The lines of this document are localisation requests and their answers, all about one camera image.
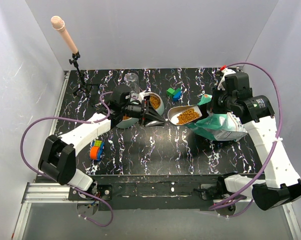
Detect orange blue toy car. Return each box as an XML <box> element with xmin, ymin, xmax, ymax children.
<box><xmin>89</xmin><ymin>140</ymin><xmax>105</xmax><ymax>161</ymax></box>

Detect metal food scoop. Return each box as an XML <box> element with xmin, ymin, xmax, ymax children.
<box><xmin>164</xmin><ymin>105</ymin><xmax>203</xmax><ymax>126</ymax></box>

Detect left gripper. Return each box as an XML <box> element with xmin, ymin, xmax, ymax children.
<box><xmin>121</xmin><ymin>99</ymin><xmax>166</xmax><ymax>127</ymax></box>

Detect green pet food bag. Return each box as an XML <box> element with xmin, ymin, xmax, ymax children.
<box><xmin>185</xmin><ymin>94</ymin><xmax>248</xmax><ymax>142</ymax></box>

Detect blue toy block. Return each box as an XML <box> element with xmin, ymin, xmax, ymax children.
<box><xmin>172</xmin><ymin>88</ymin><xmax>182</xmax><ymax>102</ymax></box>

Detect clear water bottle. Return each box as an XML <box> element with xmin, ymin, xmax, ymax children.
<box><xmin>124</xmin><ymin>73</ymin><xmax>140</xmax><ymax>100</ymax></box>

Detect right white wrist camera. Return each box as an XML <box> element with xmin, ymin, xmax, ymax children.
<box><xmin>216</xmin><ymin>65</ymin><xmax>238</xmax><ymax>91</ymax></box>

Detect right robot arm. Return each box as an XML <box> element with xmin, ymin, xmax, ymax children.
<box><xmin>209</xmin><ymin>71</ymin><xmax>301</xmax><ymax>211</ymax></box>

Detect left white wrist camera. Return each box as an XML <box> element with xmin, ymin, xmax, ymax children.
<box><xmin>131</xmin><ymin>92</ymin><xmax>151</xmax><ymax>103</ymax></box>

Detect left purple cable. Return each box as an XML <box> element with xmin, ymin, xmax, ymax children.
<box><xmin>19</xmin><ymin>91</ymin><xmax>115</xmax><ymax>228</ymax></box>

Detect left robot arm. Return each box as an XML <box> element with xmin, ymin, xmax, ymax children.
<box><xmin>38</xmin><ymin>84</ymin><xmax>166</xmax><ymax>200</ymax></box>

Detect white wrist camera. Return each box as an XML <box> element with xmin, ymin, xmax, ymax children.
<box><xmin>131</xmin><ymin>92</ymin><xmax>151</xmax><ymax>103</ymax></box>
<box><xmin>216</xmin><ymin>65</ymin><xmax>238</xmax><ymax>91</ymax></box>

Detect black mounting plate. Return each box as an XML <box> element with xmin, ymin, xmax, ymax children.
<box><xmin>67</xmin><ymin>174</ymin><xmax>244</xmax><ymax>212</ymax></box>

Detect black microphone tripod stand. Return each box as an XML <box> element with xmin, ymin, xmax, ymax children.
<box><xmin>69</xmin><ymin>51</ymin><xmax>100</xmax><ymax>108</ymax></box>

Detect pink microphone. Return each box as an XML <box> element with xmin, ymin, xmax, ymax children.
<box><xmin>50</xmin><ymin>15</ymin><xmax>79</xmax><ymax>54</ymax></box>

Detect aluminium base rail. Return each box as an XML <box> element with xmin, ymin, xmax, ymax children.
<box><xmin>12</xmin><ymin>183</ymin><xmax>301</xmax><ymax>240</ymax></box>

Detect green toy block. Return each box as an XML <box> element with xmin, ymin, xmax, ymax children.
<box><xmin>166</xmin><ymin>87</ymin><xmax>175</xmax><ymax>98</ymax></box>

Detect mint double pet bowl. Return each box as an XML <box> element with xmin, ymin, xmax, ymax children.
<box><xmin>108</xmin><ymin>91</ymin><xmax>166</xmax><ymax>129</ymax></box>

